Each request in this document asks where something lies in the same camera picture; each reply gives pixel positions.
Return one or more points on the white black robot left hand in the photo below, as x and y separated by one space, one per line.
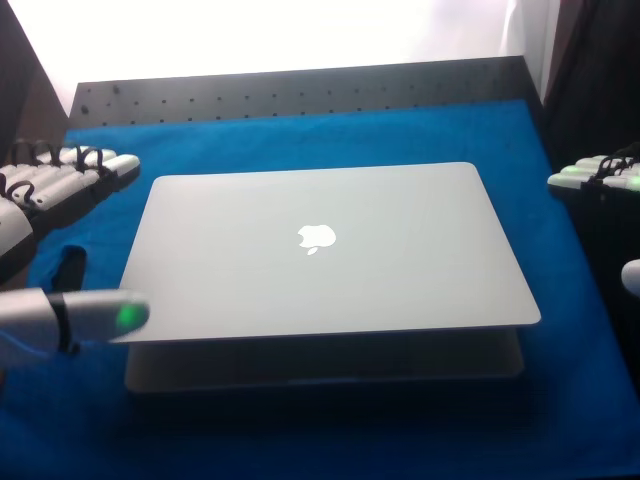
45 185

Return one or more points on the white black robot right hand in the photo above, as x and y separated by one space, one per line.
600 172

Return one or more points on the blue cloth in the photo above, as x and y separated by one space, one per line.
320 435

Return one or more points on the dark brown curtain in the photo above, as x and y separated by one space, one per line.
595 70
22 75

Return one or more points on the silver laptop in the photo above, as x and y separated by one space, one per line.
325 250

